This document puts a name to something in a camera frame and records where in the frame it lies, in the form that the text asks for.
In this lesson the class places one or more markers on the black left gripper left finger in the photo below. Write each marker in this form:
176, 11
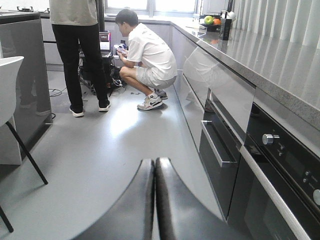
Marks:
131, 216

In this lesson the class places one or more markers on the black built-in oven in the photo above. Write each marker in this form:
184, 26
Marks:
277, 189

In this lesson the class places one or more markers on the green apple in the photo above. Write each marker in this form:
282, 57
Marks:
208, 20

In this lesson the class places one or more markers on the black fruit bowl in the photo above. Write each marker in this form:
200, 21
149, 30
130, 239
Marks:
212, 27

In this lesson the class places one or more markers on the laptop on equipment cart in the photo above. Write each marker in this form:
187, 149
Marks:
105, 44

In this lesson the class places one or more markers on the grey kitchen counter cabinets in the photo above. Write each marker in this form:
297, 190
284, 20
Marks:
283, 75

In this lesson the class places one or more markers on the grey kitchen island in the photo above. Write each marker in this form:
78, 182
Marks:
21, 35

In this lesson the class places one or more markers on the crouching person in white shirt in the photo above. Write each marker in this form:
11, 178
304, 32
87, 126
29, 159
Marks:
149, 63

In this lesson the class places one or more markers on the black box on counter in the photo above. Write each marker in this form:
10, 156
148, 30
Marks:
225, 27

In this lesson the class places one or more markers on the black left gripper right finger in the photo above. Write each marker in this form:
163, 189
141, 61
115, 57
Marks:
181, 216

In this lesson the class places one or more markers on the standing person in black trousers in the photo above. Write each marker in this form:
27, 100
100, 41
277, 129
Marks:
75, 27

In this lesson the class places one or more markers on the black drawer appliance with handle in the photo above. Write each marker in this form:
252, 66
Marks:
219, 151

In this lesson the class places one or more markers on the orange fruit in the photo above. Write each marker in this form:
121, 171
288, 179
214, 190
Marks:
216, 21

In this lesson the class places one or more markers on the white chair with black legs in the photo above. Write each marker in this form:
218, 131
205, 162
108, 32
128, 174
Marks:
9, 68

